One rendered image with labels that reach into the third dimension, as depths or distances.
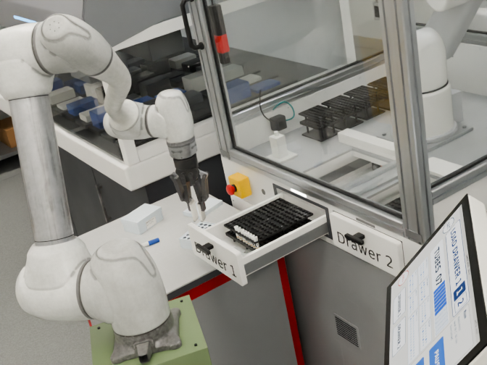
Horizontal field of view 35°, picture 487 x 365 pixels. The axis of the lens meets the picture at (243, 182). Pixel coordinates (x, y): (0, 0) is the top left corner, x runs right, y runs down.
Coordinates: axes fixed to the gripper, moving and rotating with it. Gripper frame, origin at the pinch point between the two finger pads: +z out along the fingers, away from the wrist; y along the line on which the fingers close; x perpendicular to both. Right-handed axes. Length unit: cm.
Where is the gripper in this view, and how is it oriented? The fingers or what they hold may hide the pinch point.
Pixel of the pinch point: (197, 210)
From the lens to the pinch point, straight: 252.0
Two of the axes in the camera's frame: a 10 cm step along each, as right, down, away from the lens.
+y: 9.2, -0.1, -3.8
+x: 3.4, -4.6, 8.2
